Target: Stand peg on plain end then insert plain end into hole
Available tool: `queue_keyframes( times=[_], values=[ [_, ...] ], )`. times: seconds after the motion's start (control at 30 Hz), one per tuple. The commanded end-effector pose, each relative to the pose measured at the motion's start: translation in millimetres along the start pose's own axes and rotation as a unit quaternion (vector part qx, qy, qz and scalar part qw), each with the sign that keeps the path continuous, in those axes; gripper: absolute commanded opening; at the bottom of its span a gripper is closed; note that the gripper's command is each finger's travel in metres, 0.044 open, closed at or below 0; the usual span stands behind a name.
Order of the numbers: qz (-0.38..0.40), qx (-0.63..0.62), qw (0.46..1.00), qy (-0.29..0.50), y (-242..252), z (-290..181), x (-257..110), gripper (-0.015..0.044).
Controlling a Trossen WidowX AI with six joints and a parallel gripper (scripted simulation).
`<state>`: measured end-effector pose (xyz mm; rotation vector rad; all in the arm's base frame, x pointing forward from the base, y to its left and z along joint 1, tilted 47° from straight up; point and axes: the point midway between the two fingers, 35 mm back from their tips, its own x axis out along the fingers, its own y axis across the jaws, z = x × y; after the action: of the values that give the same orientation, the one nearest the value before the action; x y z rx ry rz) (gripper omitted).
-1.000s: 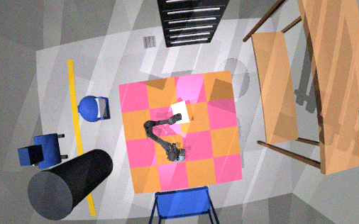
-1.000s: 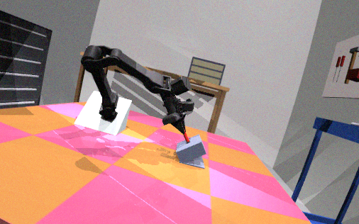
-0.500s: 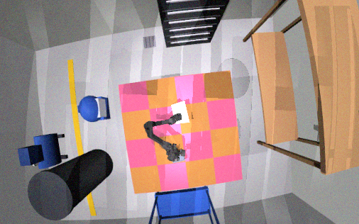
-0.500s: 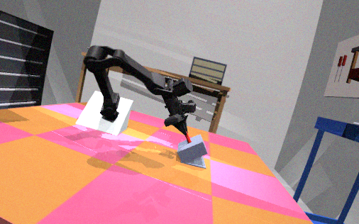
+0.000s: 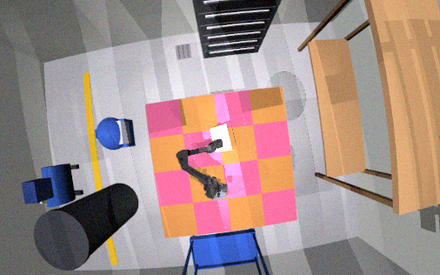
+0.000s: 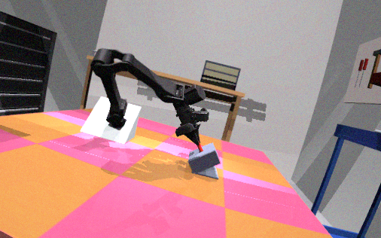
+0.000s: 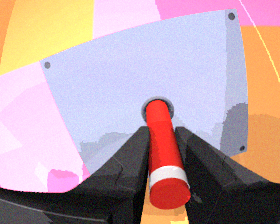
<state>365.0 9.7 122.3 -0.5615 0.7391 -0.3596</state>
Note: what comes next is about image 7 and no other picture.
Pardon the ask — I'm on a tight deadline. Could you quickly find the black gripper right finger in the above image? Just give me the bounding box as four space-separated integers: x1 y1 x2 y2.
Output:
175 125 280 224

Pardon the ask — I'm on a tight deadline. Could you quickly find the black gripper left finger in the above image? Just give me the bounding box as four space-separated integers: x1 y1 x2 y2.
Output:
0 127 149 224

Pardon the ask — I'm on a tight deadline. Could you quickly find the grey square panel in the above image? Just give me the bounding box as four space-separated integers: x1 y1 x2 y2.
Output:
39 8 249 175

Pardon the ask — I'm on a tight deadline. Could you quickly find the red peg with white band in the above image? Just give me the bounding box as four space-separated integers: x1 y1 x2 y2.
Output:
147 100 191 210

